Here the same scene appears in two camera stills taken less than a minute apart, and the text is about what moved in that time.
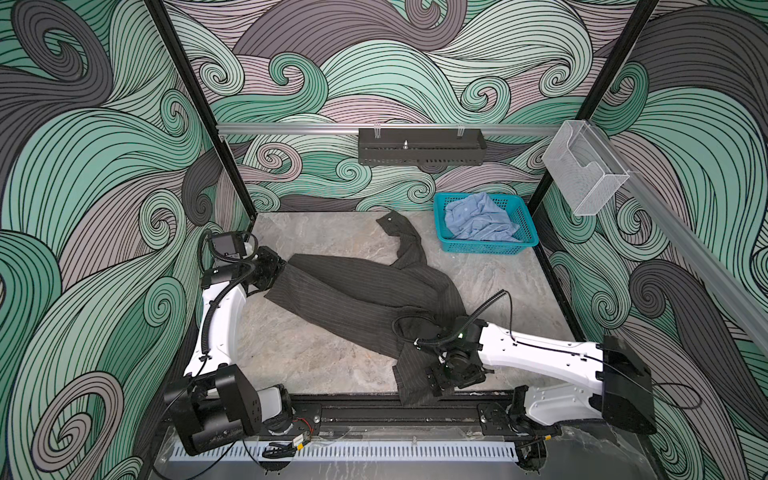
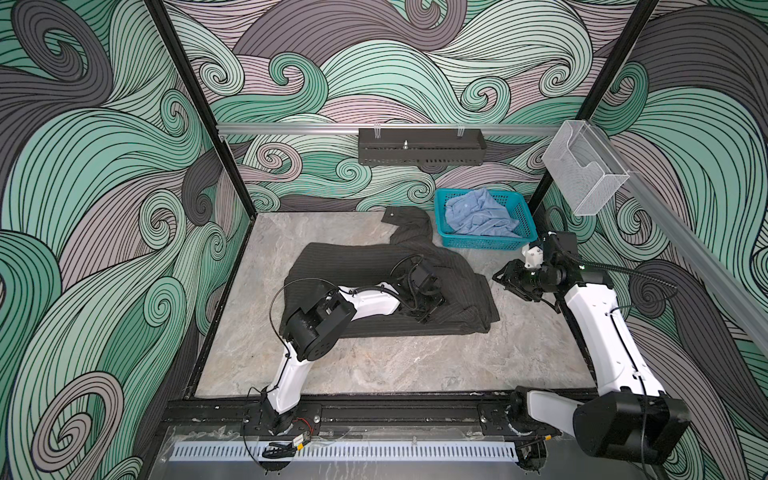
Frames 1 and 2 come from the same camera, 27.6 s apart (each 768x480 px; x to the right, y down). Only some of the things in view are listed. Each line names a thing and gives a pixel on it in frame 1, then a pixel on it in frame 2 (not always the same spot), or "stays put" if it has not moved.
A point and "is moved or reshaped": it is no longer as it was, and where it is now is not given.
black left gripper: (273, 264) -> (437, 299)
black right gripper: (438, 384) -> (512, 278)
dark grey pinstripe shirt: (403, 310) is moved or reshaped
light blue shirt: (477, 218) stays put
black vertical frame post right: (600, 90) stays put
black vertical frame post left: (192, 73) stays put
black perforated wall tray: (420, 147) stays put
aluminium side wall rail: (750, 312) stays put
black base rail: (409, 416) stays put
